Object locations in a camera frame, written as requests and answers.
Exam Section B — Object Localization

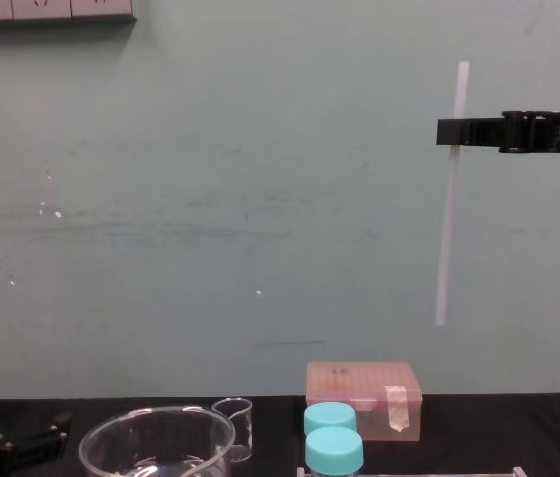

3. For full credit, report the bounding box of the white stirring rod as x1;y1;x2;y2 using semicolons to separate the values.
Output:
435;60;471;327

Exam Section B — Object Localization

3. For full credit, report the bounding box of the large glass beaker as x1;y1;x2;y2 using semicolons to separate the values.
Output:
78;405;237;477

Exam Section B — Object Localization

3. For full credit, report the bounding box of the small glass beaker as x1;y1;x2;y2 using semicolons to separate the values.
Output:
210;397;254;464

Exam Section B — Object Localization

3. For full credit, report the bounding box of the pink clear plastic box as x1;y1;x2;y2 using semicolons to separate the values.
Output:
304;360;423;443

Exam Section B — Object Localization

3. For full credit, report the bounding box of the beige tape strip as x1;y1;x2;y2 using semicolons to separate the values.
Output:
383;384;411;433

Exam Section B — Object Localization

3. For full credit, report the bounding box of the black table cloth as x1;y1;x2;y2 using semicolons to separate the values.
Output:
0;393;560;477

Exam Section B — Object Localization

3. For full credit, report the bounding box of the teal capped bottle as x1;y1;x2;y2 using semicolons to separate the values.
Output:
304;426;366;477
302;402;359;436

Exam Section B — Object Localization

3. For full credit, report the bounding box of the grey wall socket panel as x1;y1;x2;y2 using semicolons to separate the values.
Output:
0;0;139;28

